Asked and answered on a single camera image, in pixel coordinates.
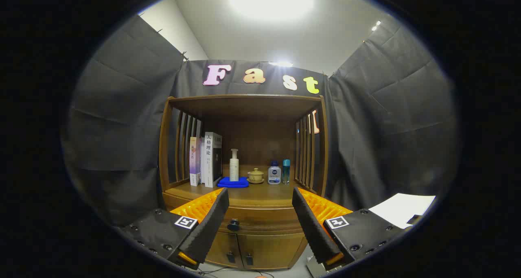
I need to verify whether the blue folded cloth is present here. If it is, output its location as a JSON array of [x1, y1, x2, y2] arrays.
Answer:
[[217, 177, 250, 188]]

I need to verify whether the ceiling light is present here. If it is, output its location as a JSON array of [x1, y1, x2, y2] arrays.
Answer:
[[228, 0, 316, 22]]

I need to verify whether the thick white book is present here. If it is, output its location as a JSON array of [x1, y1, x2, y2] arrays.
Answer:
[[204, 132, 223, 188]]

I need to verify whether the wooden drawer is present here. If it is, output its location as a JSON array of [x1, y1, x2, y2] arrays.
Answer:
[[222, 207, 304, 234]]

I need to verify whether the white pump bottle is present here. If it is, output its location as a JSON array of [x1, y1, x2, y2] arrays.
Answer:
[[229, 149, 240, 182]]

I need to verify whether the white lotion bottle blue cap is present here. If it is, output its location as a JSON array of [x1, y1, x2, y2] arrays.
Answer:
[[268, 160, 282, 185]]

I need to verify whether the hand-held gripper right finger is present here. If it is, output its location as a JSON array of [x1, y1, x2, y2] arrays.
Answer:
[[291, 187, 407, 270]]

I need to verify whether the brown wooden cabinet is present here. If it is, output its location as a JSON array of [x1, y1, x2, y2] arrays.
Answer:
[[159, 94, 329, 270]]

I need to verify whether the wooden countertop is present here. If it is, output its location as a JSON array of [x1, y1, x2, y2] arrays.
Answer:
[[165, 176, 326, 208]]

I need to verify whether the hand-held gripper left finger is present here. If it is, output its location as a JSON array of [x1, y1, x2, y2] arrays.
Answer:
[[120, 187, 230, 270]]

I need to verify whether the purple book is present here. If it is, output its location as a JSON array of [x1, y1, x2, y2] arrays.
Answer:
[[190, 137, 202, 186]]

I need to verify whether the black floor cable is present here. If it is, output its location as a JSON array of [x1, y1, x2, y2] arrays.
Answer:
[[191, 268, 245, 277]]

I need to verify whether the grey object with white lines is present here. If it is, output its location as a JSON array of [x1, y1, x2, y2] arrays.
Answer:
[[306, 257, 327, 278]]

